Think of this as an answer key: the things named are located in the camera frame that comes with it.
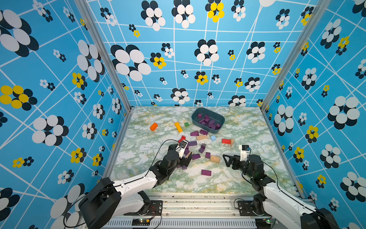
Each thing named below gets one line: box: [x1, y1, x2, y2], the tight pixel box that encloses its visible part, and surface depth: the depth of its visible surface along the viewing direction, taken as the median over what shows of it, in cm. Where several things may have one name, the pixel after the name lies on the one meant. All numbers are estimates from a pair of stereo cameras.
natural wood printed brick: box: [196, 135, 208, 141], surface depth 104 cm
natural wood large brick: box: [210, 155, 221, 163], surface depth 91 cm
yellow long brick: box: [174, 122, 183, 134], surface depth 110 cm
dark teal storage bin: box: [191, 107, 226, 134], surface depth 111 cm
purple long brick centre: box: [192, 153, 201, 161], surface depth 96 cm
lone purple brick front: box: [201, 169, 212, 177], surface depth 87 cm
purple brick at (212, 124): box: [208, 119, 216, 129], surface depth 111 cm
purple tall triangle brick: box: [190, 130, 200, 136], surface depth 107 cm
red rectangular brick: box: [221, 138, 232, 145], surface depth 101 cm
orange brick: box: [149, 122, 158, 132], surface depth 110 cm
